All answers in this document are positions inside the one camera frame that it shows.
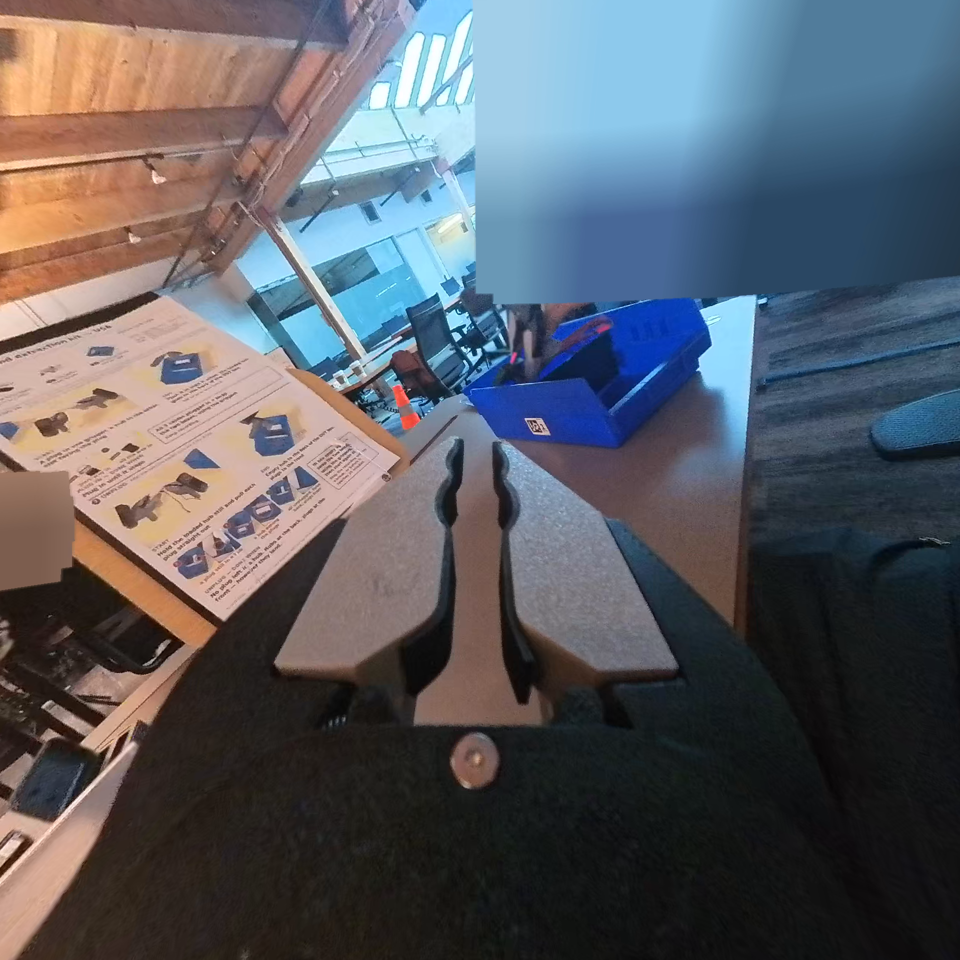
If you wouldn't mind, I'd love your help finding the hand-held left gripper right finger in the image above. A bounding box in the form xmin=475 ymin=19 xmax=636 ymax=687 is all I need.
xmin=491 ymin=441 xmax=681 ymax=705

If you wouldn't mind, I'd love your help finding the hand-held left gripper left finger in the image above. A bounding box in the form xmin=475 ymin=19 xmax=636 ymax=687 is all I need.
xmin=273 ymin=437 xmax=466 ymax=696

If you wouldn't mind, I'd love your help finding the blue plastic bin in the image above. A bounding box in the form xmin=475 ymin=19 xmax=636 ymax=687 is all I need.
xmin=462 ymin=297 xmax=714 ymax=450

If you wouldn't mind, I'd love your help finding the red black braided usb cable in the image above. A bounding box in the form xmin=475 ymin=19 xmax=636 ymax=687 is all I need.
xmin=504 ymin=302 xmax=618 ymax=380

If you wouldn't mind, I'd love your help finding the black office chair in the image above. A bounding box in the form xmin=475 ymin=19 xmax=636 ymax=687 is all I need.
xmin=405 ymin=294 xmax=475 ymax=395

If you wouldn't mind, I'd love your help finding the black chair armrest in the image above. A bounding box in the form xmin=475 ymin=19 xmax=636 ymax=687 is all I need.
xmin=870 ymin=390 xmax=960 ymax=460

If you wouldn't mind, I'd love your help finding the black flat device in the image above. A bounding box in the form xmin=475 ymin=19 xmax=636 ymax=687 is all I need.
xmin=13 ymin=738 xmax=102 ymax=822

